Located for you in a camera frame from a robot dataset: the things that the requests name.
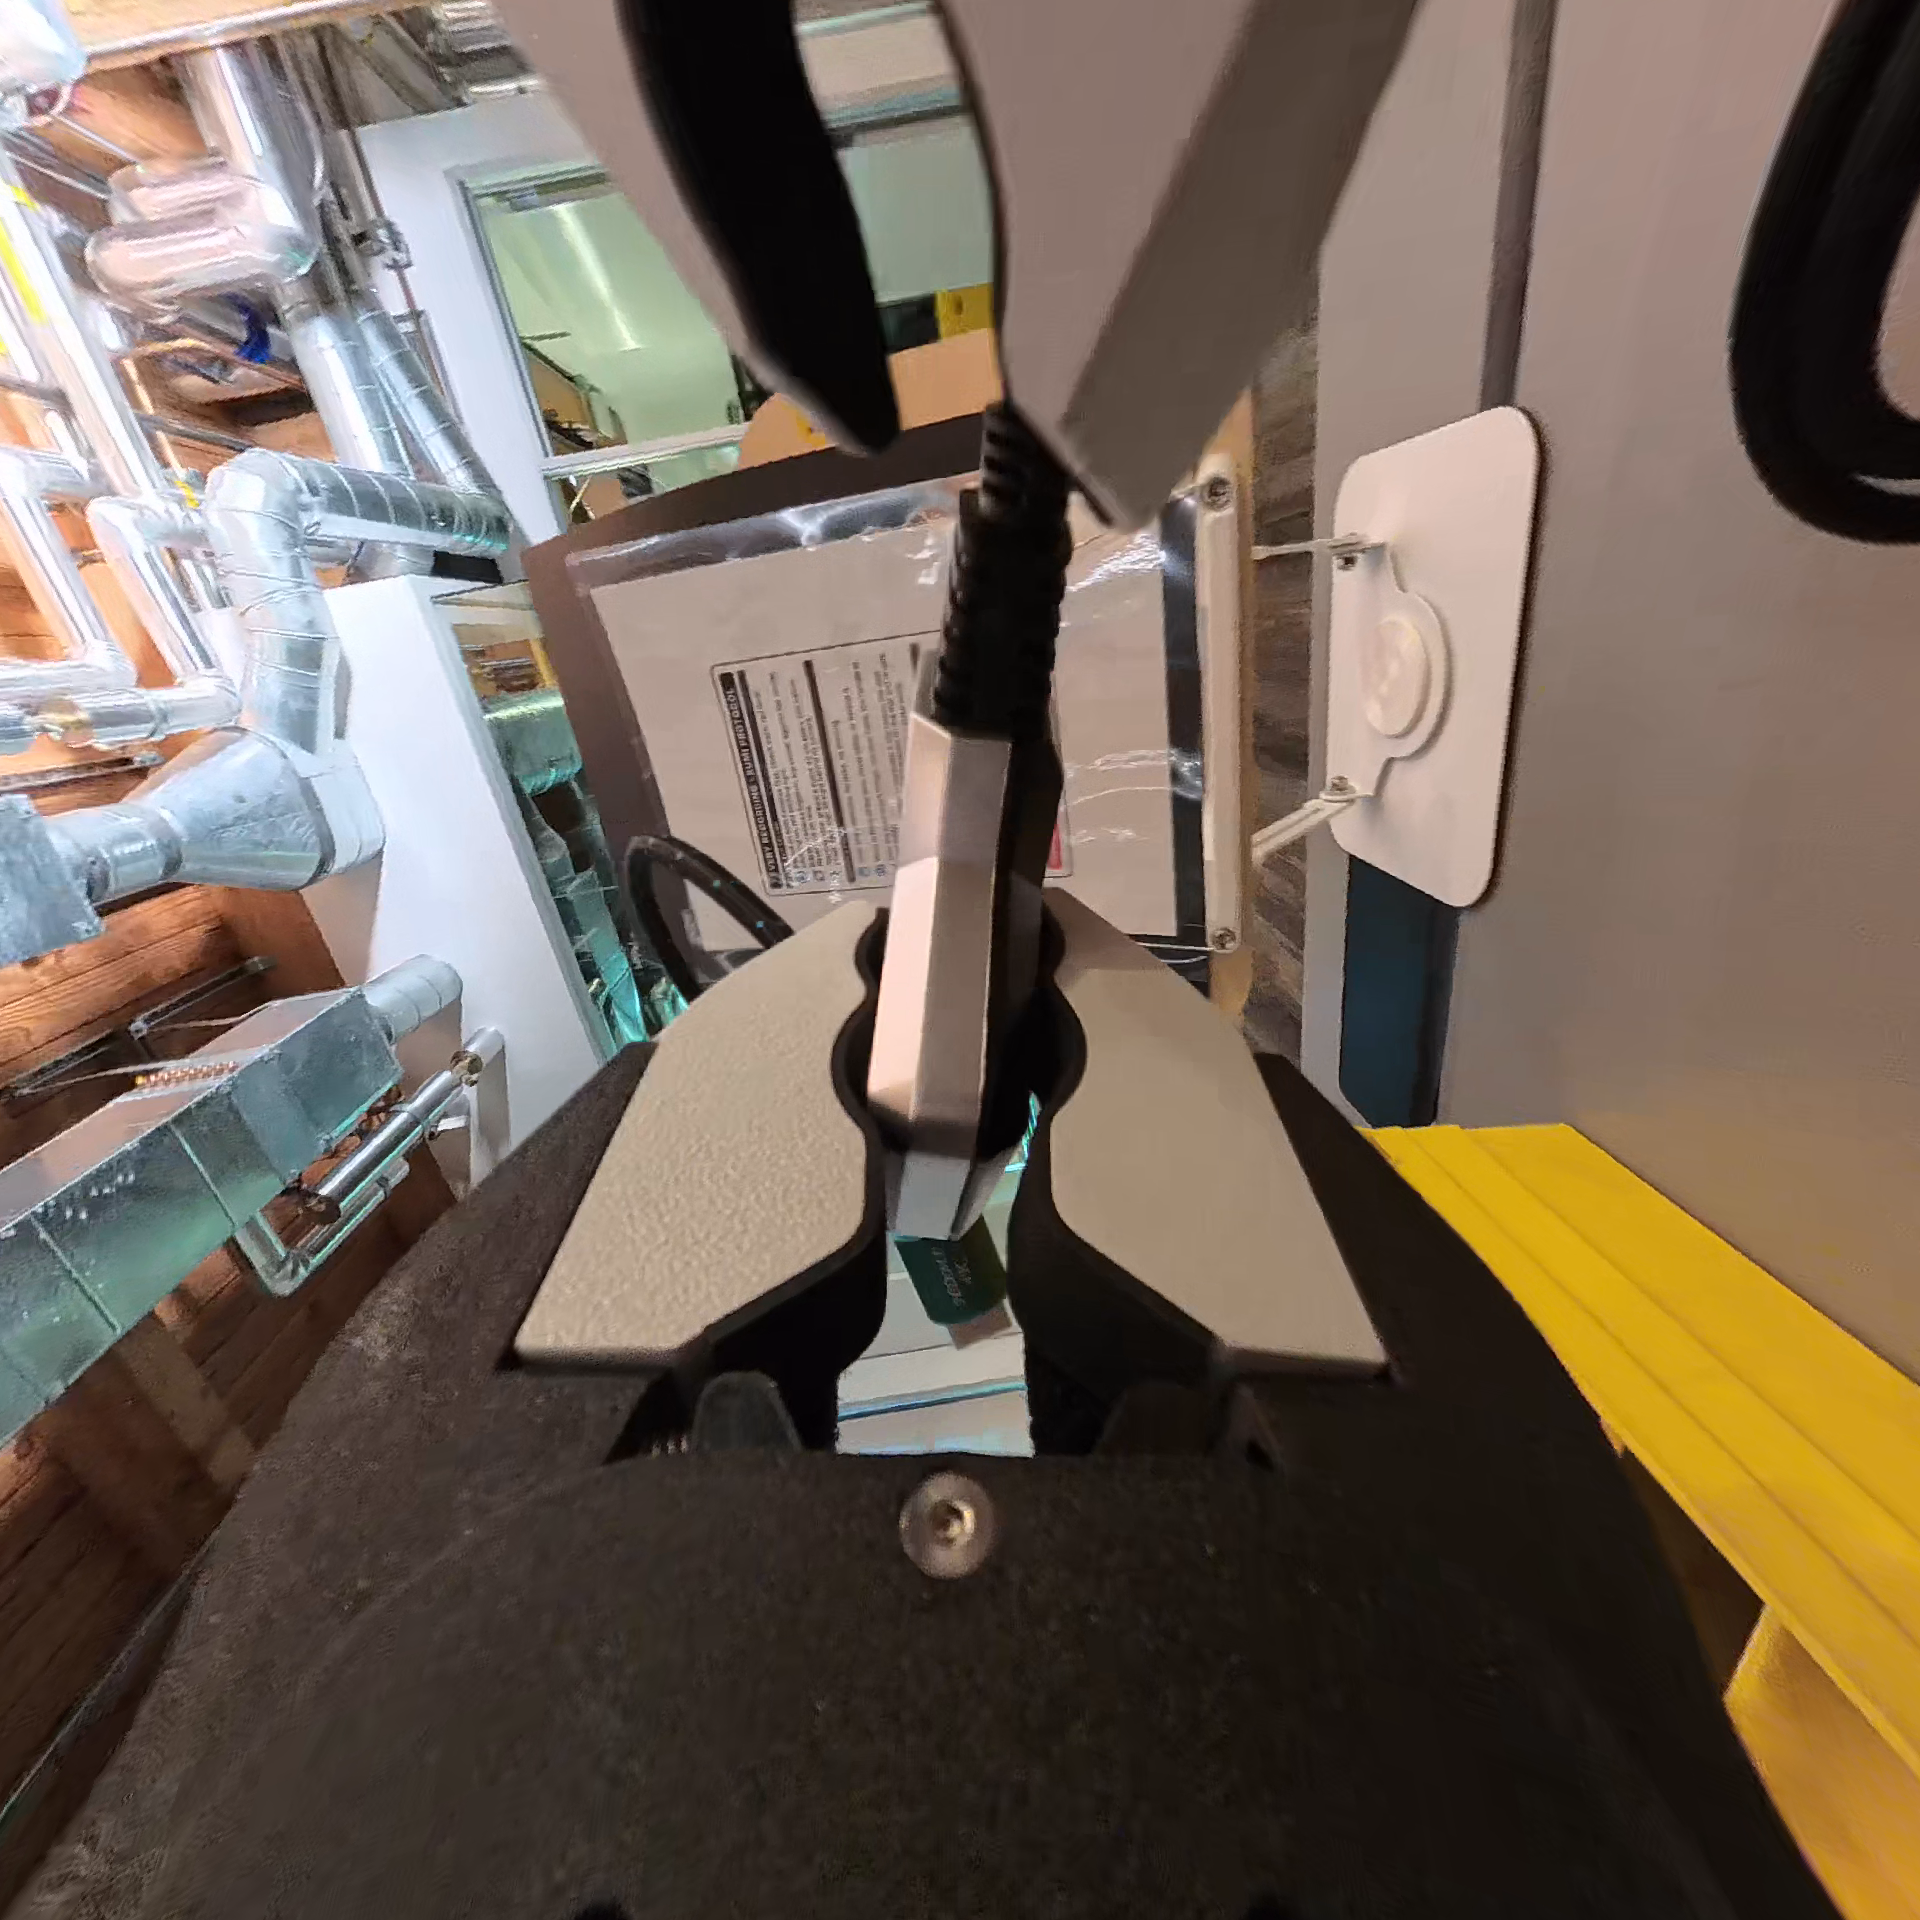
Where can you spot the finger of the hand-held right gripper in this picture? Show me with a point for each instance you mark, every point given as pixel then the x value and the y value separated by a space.
pixel 750 181
pixel 1172 181

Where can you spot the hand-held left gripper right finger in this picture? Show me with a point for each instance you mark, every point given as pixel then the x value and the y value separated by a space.
pixel 1215 1185

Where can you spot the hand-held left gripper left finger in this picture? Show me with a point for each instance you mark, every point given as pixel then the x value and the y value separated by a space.
pixel 691 1185

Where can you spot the silver hdmi port adapter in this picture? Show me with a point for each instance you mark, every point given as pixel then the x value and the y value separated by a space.
pixel 937 931

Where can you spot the dark desk pad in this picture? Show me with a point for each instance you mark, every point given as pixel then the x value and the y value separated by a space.
pixel 1395 990

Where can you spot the wooden framed sign board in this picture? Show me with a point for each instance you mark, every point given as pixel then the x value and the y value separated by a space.
pixel 676 533

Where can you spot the laminated instruction sheet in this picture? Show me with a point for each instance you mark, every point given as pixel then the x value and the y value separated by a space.
pixel 676 630

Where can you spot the yellow plastic bin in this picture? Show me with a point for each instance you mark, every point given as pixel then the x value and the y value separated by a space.
pixel 1725 1350

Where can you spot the cluster of silver ceiling pipes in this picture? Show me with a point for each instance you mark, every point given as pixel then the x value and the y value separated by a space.
pixel 225 825

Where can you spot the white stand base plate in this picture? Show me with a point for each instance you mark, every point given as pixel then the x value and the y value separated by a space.
pixel 1470 523

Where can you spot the galvanized rectangular duct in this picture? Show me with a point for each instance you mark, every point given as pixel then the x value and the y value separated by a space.
pixel 149 1201

